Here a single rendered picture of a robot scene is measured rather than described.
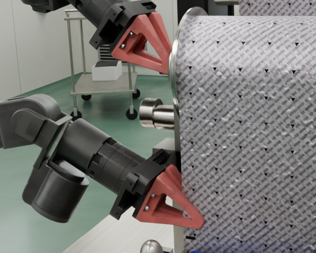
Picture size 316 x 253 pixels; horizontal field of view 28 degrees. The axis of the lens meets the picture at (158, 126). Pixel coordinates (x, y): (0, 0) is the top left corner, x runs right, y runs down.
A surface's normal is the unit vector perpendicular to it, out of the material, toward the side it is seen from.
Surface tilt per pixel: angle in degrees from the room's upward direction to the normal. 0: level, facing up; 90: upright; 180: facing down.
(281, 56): 65
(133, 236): 0
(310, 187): 90
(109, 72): 90
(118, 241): 0
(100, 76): 90
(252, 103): 90
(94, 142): 47
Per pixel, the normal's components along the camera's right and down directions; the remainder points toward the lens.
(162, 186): -0.08, 0.43
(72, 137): -0.08, -0.29
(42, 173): -0.07, 0.15
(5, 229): -0.04, -0.96
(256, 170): -0.41, 0.26
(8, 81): 0.91, 0.07
